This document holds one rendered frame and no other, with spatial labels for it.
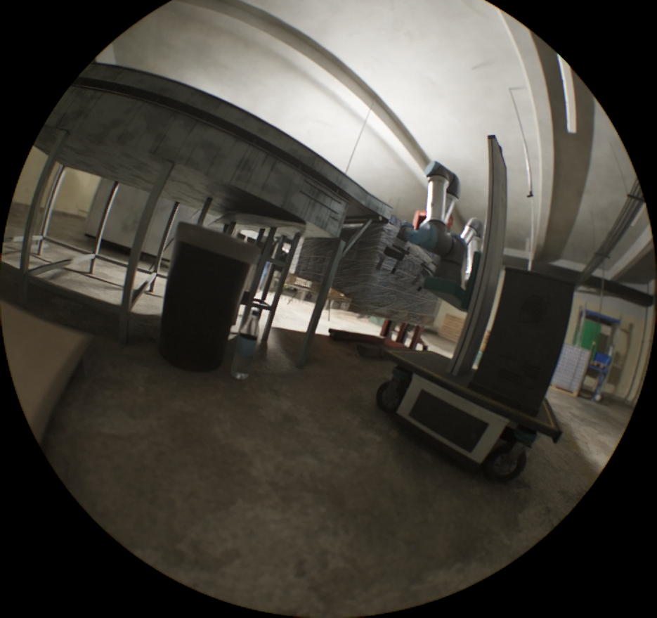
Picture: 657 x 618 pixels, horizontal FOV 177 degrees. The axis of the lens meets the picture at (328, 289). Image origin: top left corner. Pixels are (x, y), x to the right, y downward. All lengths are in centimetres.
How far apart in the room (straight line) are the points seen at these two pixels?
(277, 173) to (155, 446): 112
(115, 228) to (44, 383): 334
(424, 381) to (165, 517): 95
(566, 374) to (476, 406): 506
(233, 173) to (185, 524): 114
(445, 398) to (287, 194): 113
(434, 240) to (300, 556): 110
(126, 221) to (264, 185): 303
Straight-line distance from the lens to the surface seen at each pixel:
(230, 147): 103
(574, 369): 592
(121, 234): 379
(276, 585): 54
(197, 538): 55
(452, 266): 102
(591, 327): 958
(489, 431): 91
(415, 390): 97
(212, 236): 80
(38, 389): 65
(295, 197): 108
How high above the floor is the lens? 53
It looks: 1 degrees down
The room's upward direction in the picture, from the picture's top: 18 degrees clockwise
